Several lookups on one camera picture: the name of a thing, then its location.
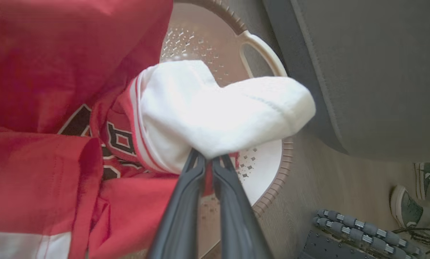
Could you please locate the white cloth garment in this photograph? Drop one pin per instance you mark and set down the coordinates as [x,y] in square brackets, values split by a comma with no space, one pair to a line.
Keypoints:
[207,115]

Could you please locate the grey sneakers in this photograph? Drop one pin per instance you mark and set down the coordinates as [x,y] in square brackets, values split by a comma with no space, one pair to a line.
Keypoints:
[407,210]

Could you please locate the grey roller wheel robot base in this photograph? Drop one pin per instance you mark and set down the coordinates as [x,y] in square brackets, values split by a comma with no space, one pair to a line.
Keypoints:
[358,235]

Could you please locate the grey fabric sofa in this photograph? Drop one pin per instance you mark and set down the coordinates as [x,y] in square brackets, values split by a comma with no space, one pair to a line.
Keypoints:
[380,72]

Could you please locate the green white sneaker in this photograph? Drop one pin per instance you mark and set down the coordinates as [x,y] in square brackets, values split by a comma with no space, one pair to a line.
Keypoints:
[427,172]

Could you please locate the red sports jersey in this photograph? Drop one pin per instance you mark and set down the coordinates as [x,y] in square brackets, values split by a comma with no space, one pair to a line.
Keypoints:
[39,54]

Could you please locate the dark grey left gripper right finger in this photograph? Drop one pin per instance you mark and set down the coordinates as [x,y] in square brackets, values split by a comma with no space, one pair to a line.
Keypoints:
[236,219]

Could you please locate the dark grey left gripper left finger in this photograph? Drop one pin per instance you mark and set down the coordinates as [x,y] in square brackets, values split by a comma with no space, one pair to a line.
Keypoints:
[181,216]

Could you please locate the white laundry basket brown rim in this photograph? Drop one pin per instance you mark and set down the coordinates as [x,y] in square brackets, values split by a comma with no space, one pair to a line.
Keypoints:
[265,169]

